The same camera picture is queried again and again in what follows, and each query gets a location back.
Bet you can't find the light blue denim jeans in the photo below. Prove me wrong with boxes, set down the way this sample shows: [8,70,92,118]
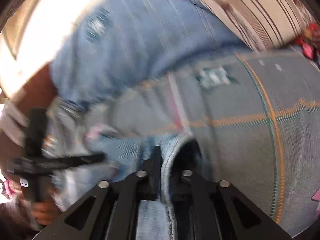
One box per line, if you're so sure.
[48,102,195,239]

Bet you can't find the person's left hand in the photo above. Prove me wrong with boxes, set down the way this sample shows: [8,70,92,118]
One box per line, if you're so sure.
[31,198,61,226]

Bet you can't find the grey star-patterned bedsheet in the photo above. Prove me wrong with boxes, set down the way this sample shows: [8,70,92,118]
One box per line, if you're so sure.
[86,50,319,236]

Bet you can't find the blue plaid pillow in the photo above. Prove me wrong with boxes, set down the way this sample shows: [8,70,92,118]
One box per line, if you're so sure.
[50,0,248,109]

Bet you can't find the cluttered items on shelf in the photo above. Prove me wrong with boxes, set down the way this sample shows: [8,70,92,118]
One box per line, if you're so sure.
[295,22,320,68]

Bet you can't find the beige brown striped pillow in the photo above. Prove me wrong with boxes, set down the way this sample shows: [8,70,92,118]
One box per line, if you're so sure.
[199,0,317,51]

